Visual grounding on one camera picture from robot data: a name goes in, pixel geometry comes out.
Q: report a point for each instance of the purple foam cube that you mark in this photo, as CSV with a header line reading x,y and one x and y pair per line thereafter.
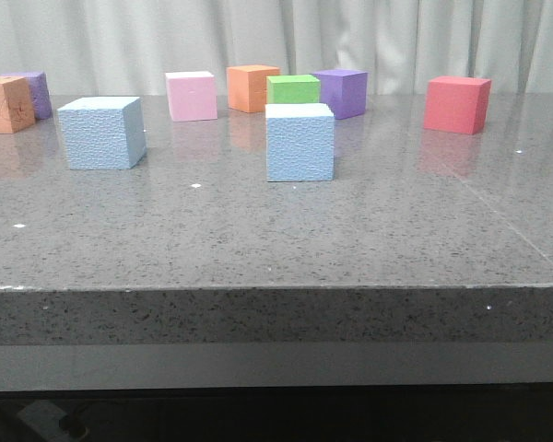
x,y
39,91
344,91

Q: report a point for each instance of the orange foam cube centre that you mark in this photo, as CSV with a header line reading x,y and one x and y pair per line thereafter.
x,y
247,86

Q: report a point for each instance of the light blue foam cube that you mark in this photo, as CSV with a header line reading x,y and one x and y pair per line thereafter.
x,y
299,142
103,132

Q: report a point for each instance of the purple foam cube left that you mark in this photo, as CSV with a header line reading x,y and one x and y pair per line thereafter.
x,y
39,91

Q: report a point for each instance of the orange foam cube left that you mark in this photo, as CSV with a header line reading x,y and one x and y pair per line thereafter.
x,y
16,107

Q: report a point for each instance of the pink foam cube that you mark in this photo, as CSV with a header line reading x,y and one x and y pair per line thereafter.
x,y
192,96

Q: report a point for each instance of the white pleated curtain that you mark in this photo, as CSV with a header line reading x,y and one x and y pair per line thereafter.
x,y
126,47

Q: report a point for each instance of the orange foam cube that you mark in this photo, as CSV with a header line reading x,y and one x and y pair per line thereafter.
x,y
16,107
247,86

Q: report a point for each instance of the red foam cube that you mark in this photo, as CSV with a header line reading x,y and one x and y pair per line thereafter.
x,y
457,104

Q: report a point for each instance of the green foam cube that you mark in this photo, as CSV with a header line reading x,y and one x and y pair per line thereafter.
x,y
293,89

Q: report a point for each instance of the purple foam cube centre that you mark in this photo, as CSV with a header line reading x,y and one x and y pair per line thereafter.
x,y
344,91

